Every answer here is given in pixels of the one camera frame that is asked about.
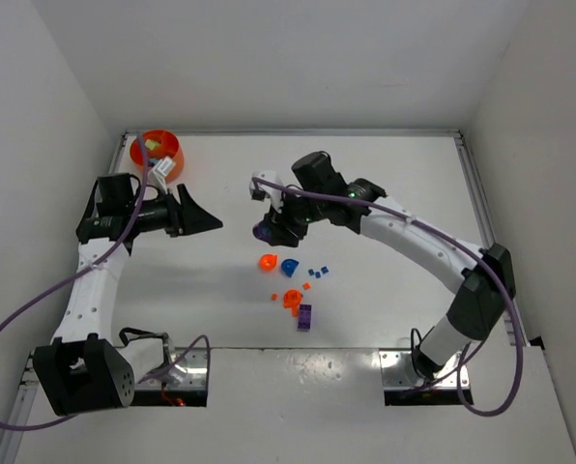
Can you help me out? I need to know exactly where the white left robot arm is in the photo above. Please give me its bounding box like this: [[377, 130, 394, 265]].
[[33, 173, 223, 417]]

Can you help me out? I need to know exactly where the orange divided round container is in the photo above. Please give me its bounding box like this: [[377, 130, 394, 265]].
[[142, 130, 185, 184]]

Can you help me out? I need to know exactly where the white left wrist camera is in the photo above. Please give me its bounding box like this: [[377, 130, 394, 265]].
[[151, 157, 177, 188]]

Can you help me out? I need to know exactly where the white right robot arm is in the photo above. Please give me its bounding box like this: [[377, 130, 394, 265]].
[[249, 151, 515, 382]]

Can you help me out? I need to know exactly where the orange round lego piece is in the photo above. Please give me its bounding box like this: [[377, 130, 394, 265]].
[[282, 289, 302, 309], [258, 253, 278, 273]]

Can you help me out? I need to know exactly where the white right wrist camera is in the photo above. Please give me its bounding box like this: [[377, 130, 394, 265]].
[[248, 170, 283, 213]]

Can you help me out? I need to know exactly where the lime green lego brick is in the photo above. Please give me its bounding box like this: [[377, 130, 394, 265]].
[[145, 139, 159, 150]]

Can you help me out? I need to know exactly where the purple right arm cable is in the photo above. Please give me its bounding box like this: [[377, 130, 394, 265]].
[[251, 177, 525, 417]]

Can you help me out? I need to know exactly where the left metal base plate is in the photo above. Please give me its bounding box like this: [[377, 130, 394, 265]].
[[135, 348, 208, 392]]

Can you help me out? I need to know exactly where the aluminium table frame rail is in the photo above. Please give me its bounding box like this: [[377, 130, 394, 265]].
[[453, 130, 529, 346]]

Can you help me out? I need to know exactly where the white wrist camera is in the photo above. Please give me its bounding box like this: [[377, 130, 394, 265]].
[[248, 170, 283, 213], [151, 157, 177, 188]]

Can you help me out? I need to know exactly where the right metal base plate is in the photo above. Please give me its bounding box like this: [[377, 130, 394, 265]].
[[379, 350, 470, 392]]

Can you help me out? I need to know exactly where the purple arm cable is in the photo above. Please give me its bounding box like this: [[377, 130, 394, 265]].
[[0, 139, 212, 431], [251, 177, 525, 417]]

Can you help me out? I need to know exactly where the purple rounded flower lego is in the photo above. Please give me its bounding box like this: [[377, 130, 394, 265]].
[[252, 222, 273, 243]]

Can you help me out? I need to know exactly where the purple 2x4 lego brick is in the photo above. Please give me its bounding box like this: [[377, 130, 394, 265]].
[[297, 304, 312, 332]]

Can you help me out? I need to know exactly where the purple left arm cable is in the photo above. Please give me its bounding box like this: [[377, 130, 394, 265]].
[[0, 139, 212, 431]]

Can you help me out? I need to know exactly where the blue rounded lego piece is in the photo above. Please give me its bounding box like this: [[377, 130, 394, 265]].
[[280, 258, 299, 277]]

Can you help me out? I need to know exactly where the metal base plate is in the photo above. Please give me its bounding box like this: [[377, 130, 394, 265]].
[[135, 348, 208, 392], [379, 350, 470, 392]]

